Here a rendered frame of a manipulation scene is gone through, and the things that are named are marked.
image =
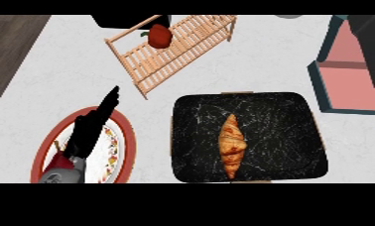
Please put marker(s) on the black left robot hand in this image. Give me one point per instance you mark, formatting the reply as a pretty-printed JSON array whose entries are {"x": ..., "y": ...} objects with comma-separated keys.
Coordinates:
[{"x": 90, "y": 127}]

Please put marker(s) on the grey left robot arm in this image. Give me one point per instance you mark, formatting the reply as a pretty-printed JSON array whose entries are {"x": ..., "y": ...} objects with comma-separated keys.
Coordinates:
[{"x": 62, "y": 173}]

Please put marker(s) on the pale wooden tiered shelf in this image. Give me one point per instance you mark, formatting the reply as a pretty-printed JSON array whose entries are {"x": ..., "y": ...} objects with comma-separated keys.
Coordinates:
[{"x": 181, "y": 48}]

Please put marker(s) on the red bell pepper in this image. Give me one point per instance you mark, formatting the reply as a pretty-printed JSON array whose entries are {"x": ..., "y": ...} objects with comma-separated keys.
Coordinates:
[{"x": 160, "y": 36}]

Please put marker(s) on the black marble tray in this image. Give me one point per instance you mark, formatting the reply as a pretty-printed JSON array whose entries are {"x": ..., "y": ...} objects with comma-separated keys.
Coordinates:
[{"x": 282, "y": 131}]

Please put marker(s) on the red rimmed patterned plate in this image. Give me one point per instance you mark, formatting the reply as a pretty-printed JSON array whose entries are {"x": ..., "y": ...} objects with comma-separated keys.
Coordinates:
[{"x": 113, "y": 150}]

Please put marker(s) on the red object on plate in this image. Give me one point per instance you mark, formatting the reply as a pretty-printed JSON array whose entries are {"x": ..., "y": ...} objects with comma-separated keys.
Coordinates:
[{"x": 58, "y": 162}]

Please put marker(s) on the golden croissant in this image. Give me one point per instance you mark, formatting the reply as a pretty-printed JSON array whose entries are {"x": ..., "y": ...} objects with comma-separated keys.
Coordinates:
[{"x": 231, "y": 147}]

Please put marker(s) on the black appliance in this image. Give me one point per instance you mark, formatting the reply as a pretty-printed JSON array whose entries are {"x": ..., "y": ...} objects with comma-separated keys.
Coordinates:
[{"x": 117, "y": 20}]

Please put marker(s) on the grey round object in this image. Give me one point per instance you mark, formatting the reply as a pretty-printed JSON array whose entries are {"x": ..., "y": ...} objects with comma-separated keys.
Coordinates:
[{"x": 288, "y": 16}]

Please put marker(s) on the teal and pink box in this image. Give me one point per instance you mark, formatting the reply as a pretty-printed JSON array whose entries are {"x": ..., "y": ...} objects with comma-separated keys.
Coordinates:
[{"x": 344, "y": 78}]

